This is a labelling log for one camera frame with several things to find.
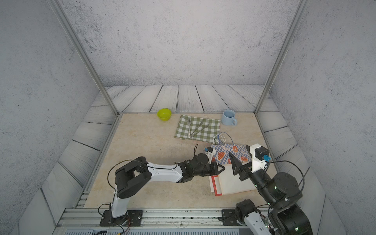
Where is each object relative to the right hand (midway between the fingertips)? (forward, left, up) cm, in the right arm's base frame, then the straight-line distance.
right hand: (240, 150), depth 56 cm
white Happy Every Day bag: (0, +9, -37) cm, 38 cm away
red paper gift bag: (-1, +7, -35) cm, 36 cm away
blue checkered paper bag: (-2, 0, -30) cm, 30 cm away
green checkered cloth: (+40, +16, -37) cm, 57 cm away
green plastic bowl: (+54, +42, -35) cm, 77 cm away
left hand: (+2, 0, -25) cm, 26 cm away
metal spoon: (+47, +23, -36) cm, 63 cm away
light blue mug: (+46, -6, -31) cm, 55 cm away
